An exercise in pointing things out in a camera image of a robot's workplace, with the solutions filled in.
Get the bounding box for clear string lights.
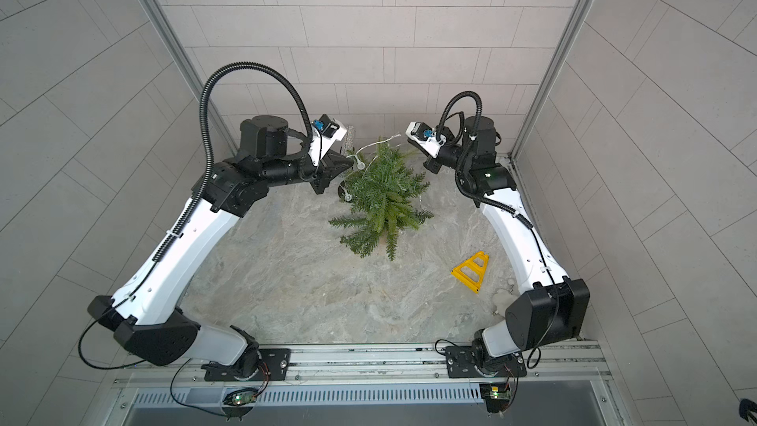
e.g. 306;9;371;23
337;134;400;203

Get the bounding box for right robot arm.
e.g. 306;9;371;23
405;118;589;376

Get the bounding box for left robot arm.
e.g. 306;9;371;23
88;116;353;377

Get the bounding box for small green christmas tree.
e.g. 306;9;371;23
329;144;434;260

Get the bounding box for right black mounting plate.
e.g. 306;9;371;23
443;345;528;379

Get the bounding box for black mounting plate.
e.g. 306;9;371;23
443;345;528;379
201;348;292;382

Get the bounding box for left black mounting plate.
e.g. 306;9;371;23
201;348;292;382

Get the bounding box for right green circuit board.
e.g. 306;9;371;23
479;383;513;414

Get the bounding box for green circuit board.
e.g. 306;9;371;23
479;383;513;414
223;388;258;407

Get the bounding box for left green circuit board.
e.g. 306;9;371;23
223;388;258;407

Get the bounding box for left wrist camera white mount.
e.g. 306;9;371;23
309;114;347;167

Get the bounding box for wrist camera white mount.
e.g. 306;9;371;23
405;121;447;158
309;114;347;167

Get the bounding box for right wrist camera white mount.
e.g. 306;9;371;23
405;121;447;158

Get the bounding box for right black corrugated cable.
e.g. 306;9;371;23
436;91;533;229

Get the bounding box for black corrugated cable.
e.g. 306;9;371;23
436;91;533;229
152;61;315;262

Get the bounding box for yellow plastic triangle frame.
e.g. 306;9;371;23
451;252;489;293

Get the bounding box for left black corrugated cable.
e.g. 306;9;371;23
152;61;315;262

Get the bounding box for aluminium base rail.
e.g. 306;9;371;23
91;341;629;425

